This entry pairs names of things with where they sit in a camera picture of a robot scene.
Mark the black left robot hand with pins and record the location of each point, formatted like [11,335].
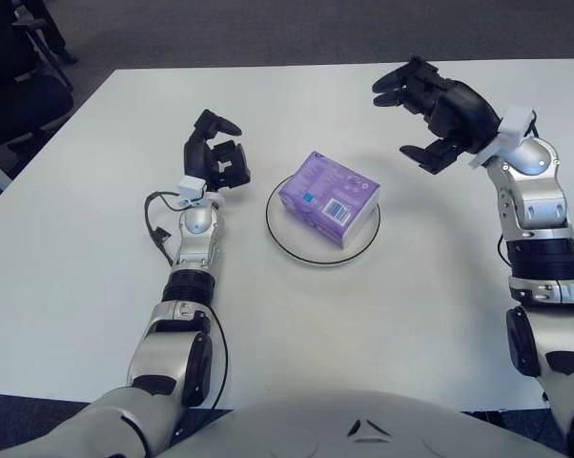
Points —
[194,160]

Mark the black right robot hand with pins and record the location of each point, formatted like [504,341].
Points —
[458,110]

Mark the purple tissue paper pack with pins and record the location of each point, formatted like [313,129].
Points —
[325,191]

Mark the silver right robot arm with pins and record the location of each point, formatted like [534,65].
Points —
[535,224]

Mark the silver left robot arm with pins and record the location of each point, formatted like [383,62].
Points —
[194,243]

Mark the white plate with black rim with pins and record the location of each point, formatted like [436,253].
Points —
[292,238]

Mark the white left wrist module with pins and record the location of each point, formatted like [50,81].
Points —
[191,187]

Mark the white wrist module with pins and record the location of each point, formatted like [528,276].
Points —
[191,187]
[511,126]

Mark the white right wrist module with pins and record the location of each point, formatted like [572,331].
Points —
[511,126]

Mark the black office chair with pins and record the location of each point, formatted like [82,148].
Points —
[15,95]

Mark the grey robot torso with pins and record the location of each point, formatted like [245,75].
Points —
[315,429]

